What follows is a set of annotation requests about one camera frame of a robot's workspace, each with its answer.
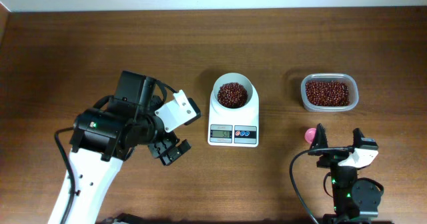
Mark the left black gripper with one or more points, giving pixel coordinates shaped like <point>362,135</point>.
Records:
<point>168,142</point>

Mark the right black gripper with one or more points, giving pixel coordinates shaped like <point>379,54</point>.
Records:
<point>331,158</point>

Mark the pink measuring scoop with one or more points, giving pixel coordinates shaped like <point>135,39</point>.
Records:
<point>309,135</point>

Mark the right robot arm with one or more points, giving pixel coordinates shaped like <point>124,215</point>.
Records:
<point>356,199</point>

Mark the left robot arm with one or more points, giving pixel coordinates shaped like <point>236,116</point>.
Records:
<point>142,111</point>

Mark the white digital kitchen scale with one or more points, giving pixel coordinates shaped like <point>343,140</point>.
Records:
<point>234,127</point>

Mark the red beans in container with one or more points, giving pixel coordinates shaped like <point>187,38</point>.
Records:
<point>327,94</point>

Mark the clear plastic bean container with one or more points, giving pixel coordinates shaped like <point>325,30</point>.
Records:
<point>348,80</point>

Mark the red beans in bowl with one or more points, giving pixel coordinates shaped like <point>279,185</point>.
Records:
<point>232,95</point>

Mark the white round bowl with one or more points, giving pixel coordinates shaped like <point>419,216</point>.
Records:
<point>232,78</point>

